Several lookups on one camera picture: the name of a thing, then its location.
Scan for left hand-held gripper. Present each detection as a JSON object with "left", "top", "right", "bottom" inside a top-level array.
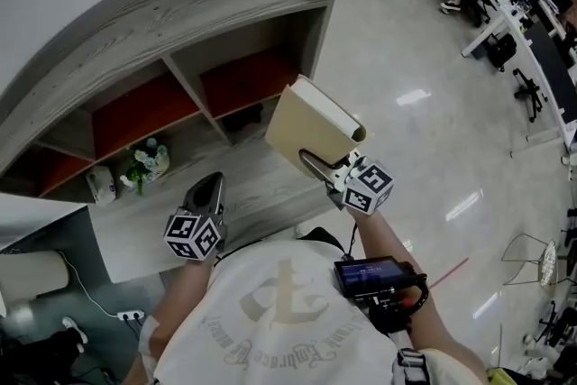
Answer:
[{"left": 163, "top": 172, "right": 226, "bottom": 261}]

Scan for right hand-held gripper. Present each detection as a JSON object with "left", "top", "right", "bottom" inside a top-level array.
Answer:
[{"left": 298, "top": 150, "right": 395, "bottom": 216}]

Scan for beige book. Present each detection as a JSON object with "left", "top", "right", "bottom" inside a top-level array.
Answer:
[{"left": 264, "top": 74, "right": 368, "bottom": 179}]

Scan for grey wooden shelf unit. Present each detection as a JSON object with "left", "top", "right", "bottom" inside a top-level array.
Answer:
[{"left": 0, "top": 0, "right": 342, "bottom": 205}]

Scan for person's right forearm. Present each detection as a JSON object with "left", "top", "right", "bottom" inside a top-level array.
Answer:
[{"left": 349, "top": 209, "right": 489, "bottom": 385}]

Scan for person's left forearm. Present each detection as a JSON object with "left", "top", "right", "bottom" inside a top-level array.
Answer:
[{"left": 120, "top": 256, "right": 218, "bottom": 385}]

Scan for grey wooden shelf desk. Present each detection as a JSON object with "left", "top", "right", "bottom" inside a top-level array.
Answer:
[{"left": 0, "top": 0, "right": 342, "bottom": 285}]

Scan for long white office desk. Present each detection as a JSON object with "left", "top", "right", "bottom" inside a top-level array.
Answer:
[{"left": 399, "top": 0, "right": 577, "bottom": 164}]

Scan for white flowers in pot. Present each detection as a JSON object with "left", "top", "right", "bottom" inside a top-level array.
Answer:
[{"left": 118, "top": 136, "right": 172, "bottom": 197}]

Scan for person's black shorts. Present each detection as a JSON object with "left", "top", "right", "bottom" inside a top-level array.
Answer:
[{"left": 309, "top": 226, "right": 346, "bottom": 251}]

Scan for white tissue packet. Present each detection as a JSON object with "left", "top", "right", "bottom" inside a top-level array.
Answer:
[{"left": 85, "top": 165, "right": 119, "bottom": 207}]

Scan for black wrist-mounted display device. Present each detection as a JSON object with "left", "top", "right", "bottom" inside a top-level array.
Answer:
[{"left": 334, "top": 255, "right": 427, "bottom": 335}]

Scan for white power strip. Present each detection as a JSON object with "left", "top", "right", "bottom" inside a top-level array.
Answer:
[{"left": 116, "top": 307, "right": 147, "bottom": 323}]

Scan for person's white t-shirt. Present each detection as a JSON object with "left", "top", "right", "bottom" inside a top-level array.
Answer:
[{"left": 152, "top": 238, "right": 453, "bottom": 385}]

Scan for white bandage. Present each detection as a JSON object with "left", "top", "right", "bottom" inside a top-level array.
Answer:
[{"left": 138, "top": 314, "right": 160, "bottom": 367}]

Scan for white round side table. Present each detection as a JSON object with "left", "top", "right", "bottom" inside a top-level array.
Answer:
[{"left": 0, "top": 249, "right": 71, "bottom": 299}]

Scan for black bag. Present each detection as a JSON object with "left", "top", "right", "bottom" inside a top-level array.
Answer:
[{"left": 486, "top": 32, "right": 517, "bottom": 72}]

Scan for black office chair base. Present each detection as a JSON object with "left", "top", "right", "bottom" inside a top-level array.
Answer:
[{"left": 512, "top": 68, "right": 549, "bottom": 124}]

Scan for black tripod stand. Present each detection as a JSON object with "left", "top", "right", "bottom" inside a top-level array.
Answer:
[{"left": 536, "top": 298, "right": 577, "bottom": 349}]

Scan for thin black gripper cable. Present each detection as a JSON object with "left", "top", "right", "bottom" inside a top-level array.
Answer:
[{"left": 343, "top": 219, "right": 361, "bottom": 261}]

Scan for black power cable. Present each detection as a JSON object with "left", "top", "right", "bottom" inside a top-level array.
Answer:
[{"left": 127, "top": 318, "right": 148, "bottom": 342}]

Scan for white power cable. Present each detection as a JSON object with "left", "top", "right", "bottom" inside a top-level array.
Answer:
[{"left": 57, "top": 251, "right": 121, "bottom": 317}]

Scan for grey arm strap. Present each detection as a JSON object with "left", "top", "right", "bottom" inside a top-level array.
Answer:
[{"left": 390, "top": 327, "right": 430, "bottom": 385}]

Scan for white wire chair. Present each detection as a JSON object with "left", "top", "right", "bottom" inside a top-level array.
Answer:
[{"left": 501, "top": 233, "right": 561, "bottom": 299}]

